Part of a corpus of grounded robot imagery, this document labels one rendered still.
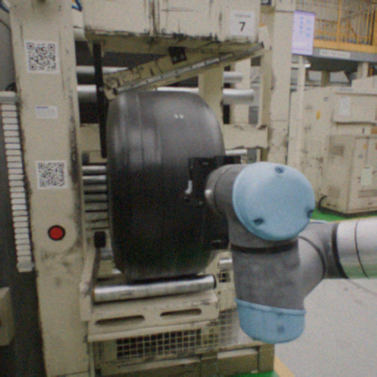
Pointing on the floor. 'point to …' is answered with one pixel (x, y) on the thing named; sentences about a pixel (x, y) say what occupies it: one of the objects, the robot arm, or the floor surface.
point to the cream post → (41, 140)
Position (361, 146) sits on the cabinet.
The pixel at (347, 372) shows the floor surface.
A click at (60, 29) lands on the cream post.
